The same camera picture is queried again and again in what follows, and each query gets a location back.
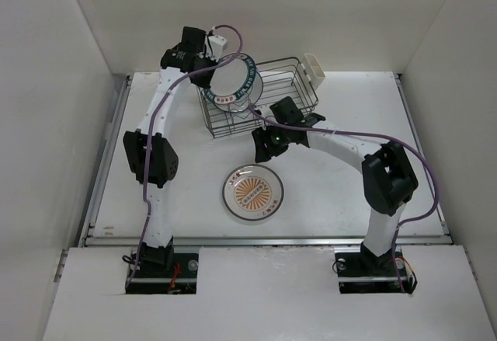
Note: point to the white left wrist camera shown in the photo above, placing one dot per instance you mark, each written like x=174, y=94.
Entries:
x=215, y=46

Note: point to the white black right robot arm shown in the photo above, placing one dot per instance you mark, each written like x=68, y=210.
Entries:
x=387, y=175

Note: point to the aluminium table frame rail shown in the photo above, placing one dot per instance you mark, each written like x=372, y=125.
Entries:
x=323, y=199

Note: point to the metal wire dish rack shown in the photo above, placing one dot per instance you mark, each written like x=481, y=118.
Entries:
x=264, y=96

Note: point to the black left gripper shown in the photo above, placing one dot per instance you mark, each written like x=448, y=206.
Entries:
x=204, y=82

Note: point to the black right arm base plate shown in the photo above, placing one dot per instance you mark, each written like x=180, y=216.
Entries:
x=359, y=274

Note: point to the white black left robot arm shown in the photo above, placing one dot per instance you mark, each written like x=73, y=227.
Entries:
x=151, y=157

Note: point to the green rimmed white plate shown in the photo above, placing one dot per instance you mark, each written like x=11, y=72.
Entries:
x=233, y=82

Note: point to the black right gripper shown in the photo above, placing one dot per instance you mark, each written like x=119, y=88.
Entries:
x=262, y=154

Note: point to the white cutlery holder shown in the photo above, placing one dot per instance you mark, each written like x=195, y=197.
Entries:
x=313, y=69

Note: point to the orange sunburst plate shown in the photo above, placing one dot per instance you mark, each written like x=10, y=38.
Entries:
x=253, y=193

